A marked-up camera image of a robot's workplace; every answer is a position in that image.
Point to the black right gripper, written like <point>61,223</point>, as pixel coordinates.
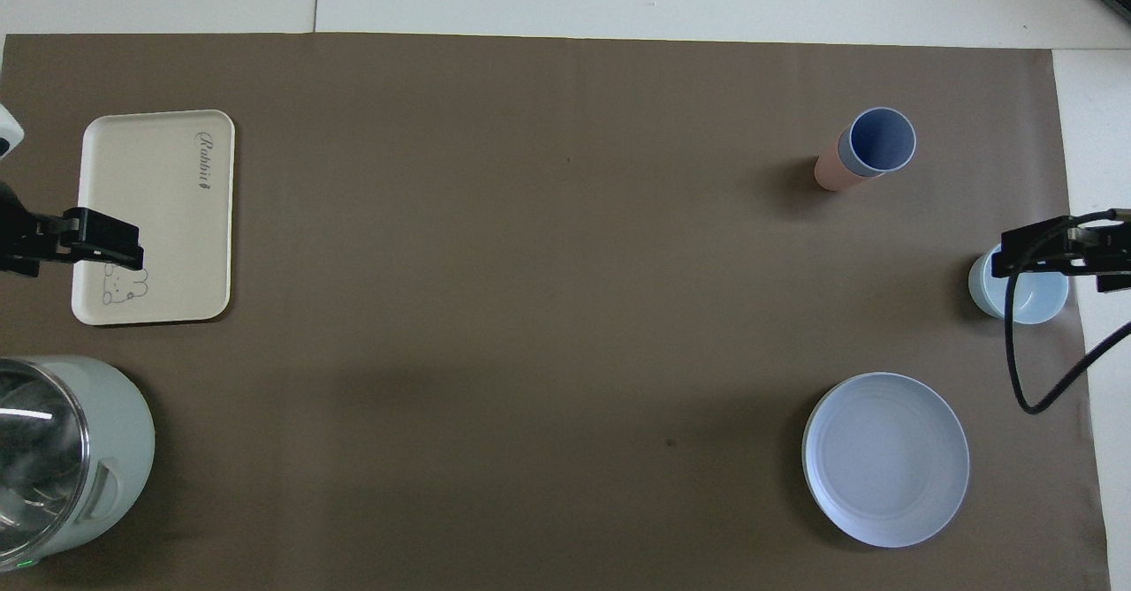
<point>1109,246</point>

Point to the pink cup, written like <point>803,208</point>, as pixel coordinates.
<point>831,174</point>

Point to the light blue bowl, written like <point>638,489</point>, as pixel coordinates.
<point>1043,304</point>

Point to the periwinkle blue plate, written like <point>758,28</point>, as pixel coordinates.
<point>886,458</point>

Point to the pale green electric pot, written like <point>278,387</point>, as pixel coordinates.
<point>119,432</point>

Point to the cream rectangular rabbit tray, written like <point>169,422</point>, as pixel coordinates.
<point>150,185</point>

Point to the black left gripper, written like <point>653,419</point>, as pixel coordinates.
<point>22,238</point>

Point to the glass pot lid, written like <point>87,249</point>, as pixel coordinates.
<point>35,458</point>

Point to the brown paper table mat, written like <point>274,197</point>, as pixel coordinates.
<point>548,308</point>

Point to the blue ribbed cup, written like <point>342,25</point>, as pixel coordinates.
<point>879,139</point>

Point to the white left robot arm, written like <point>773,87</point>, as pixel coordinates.
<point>7,132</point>

